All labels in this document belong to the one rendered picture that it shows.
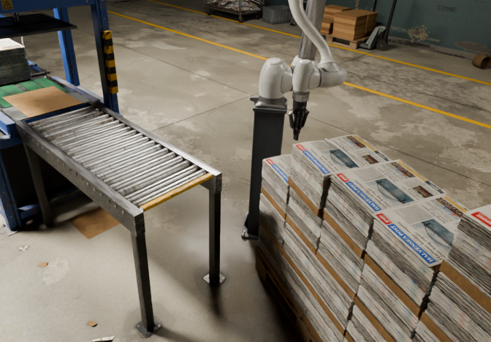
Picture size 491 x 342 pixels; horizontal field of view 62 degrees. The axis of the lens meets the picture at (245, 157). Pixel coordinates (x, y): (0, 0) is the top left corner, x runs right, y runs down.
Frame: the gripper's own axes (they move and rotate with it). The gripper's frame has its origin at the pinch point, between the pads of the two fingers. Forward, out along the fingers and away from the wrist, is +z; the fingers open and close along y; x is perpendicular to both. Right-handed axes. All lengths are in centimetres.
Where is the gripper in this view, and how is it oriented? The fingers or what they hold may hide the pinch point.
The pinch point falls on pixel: (296, 134)
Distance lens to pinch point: 229.3
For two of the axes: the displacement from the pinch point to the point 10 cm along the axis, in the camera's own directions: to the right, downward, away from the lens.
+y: 9.1, -1.8, 3.8
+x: -4.2, -4.7, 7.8
